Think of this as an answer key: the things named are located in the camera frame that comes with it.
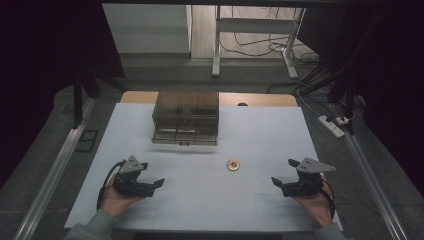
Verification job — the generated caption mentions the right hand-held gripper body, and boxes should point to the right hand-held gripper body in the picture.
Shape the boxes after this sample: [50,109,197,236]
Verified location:
[281,156,337,198]

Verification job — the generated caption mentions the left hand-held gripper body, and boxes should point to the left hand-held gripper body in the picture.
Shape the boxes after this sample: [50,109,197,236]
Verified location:
[114,155,157,198]

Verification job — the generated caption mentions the person's left hand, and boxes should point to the person's left hand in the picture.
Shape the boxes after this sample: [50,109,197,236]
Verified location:
[99,173,145,218]

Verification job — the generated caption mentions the person's right hand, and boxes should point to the person's right hand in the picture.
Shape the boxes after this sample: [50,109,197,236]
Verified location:
[292,181,335,228]

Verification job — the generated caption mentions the white power strip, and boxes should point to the white power strip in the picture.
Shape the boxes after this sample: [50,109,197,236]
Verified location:
[317,114,346,139]

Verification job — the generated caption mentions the white table cover sheet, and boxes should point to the white table cover sheet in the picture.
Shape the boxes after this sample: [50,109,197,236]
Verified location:
[64,102,344,233]

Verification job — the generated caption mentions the smoky transparent drawer cabinet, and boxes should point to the smoky transparent drawer cabinet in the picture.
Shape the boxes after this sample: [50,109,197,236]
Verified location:
[151,91,221,147]

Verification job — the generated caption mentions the white plug adapter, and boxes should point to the white plug adapter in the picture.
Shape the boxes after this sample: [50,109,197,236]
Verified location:
[335,115,355,126]

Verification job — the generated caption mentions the black metal stand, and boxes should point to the black metal stand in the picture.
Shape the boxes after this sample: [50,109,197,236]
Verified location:
[72,65,129,130]
[299,13,384,136]

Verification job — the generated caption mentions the white cabinet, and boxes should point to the white cabinet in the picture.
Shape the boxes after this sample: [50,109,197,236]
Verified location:
[101,2,193,55]

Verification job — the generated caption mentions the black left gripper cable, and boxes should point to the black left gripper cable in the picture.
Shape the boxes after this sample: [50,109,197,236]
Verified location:
[96,159,127,212]

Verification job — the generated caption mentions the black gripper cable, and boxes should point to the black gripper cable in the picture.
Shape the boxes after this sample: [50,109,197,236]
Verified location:
[96,159,127,212]
[320,178,336,219]

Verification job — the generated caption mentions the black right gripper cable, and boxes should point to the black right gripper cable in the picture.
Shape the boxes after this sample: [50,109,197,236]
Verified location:
[320,178,336,219]

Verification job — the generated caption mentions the black rectangular frame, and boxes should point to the black rectangular frame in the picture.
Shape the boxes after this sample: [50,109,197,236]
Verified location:
[75,129,100,153]

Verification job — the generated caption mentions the white cable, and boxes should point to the white cable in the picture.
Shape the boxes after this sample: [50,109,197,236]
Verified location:
[295,89,322,118]

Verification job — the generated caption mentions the aluminium rail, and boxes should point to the aluminium rail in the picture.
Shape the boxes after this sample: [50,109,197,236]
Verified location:
[12,96,98,240]
[329,103,410,240]

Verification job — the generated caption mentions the black floor cables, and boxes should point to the black floor cables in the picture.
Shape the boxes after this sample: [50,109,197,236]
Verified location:
[218,6,323,66]

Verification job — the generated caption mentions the white metal desk frame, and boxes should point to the white metal desk frame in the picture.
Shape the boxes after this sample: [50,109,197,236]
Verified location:
[211,4,307,80]

